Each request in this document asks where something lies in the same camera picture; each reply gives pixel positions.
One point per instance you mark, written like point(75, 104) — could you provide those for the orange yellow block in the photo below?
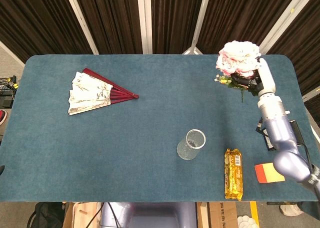
point(265, 173)

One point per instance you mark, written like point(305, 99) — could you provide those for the purple robot torso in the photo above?
point(155, 218)

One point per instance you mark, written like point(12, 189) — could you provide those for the white partition frame post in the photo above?
point(201, 16)
point(282, 21)
point(80, 18)
point(148, 18)
point(312, 92)

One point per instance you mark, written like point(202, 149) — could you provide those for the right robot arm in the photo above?
point(275, 128)

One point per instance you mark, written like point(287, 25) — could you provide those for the black box with label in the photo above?
point(297, 132)

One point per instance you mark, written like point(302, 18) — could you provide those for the red shoe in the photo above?
point(2, 117)

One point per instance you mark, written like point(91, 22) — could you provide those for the black bag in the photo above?
point(45, 215)

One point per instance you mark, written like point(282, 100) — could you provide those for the clear glass cup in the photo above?
point(186, 153)

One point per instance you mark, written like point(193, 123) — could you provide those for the pink artificial flower bouquet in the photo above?
point(237, 56)

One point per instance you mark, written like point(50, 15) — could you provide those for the dark brown curtain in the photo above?
point(112, 18)

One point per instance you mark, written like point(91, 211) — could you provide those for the blue cloth-covered table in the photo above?
point(125, 150)

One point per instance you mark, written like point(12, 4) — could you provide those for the brown cardboard box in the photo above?
point(220, 215)

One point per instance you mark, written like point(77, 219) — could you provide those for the gold foil snack package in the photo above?
point(233, 175)

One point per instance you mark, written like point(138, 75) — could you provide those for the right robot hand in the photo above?
point(267, 80)

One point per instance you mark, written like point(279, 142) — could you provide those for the white shoe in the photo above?
point(291, 210)

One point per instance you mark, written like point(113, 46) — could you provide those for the red and white folding fan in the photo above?
point(87, 93)

